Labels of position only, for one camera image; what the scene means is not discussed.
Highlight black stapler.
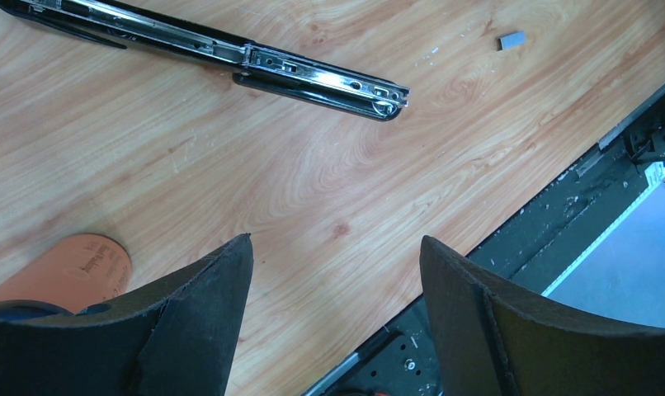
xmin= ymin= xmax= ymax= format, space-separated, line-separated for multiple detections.
xmin=0 ymin=0 xmax=410 ymax=121

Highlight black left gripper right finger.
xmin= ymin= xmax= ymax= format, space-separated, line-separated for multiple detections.
xmin=419 ymin=236 xmax=665 ymax=395

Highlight orange round object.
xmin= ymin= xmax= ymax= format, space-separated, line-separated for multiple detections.
xmin=0 ymin=233 xmax=132 ymax=314

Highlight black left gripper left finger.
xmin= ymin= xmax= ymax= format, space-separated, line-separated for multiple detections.
xmin=0 ymin=233 xmax=253 ymax=395

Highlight loose staple strip piece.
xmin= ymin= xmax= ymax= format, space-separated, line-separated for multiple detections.
xmin=497 ymin=31 xmax=527 ymax=51

